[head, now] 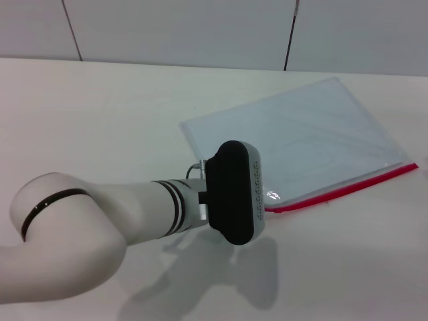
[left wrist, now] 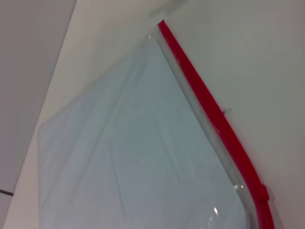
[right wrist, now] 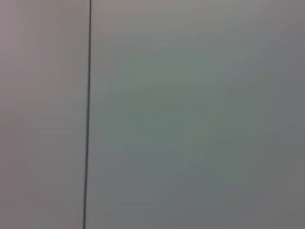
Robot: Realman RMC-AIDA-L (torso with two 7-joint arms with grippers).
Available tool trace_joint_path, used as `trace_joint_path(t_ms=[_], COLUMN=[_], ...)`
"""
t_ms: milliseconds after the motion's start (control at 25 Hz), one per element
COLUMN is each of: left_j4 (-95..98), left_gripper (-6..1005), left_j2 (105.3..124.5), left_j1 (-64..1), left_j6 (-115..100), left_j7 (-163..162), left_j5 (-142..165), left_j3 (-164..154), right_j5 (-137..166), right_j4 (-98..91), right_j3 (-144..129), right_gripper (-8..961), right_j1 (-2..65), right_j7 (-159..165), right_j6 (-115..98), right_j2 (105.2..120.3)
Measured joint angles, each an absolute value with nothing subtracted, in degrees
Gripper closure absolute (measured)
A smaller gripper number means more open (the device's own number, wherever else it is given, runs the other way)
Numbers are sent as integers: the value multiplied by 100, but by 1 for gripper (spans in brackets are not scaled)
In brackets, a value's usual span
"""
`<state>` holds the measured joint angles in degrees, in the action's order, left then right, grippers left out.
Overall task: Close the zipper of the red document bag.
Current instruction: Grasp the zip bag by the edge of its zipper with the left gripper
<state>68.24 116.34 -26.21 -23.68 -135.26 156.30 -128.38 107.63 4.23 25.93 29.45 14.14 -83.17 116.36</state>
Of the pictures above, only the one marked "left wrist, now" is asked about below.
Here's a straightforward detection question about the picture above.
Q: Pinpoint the clear document bag red zipper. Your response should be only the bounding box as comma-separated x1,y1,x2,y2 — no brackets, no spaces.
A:
38,19,282,229

